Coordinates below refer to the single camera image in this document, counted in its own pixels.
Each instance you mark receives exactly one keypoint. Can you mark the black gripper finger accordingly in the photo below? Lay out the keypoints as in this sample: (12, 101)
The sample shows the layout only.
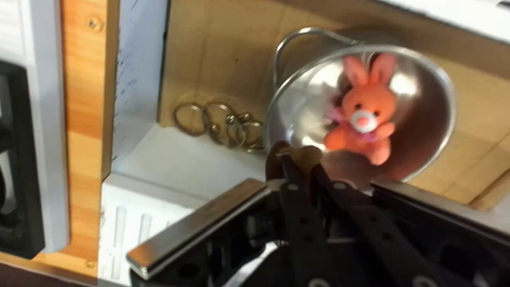
(292, 163)

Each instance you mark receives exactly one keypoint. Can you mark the pink plush bunny toy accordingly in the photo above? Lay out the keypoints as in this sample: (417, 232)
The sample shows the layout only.
(366, 116)

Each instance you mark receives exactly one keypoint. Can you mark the steel pot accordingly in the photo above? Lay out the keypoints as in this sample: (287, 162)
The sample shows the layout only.
(425, 119)

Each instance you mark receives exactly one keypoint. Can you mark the white toy sink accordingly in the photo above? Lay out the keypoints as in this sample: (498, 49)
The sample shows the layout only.
(219, 53)

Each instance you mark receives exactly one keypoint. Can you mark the toy stove top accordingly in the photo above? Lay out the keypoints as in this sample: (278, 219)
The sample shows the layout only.
(34, 187)

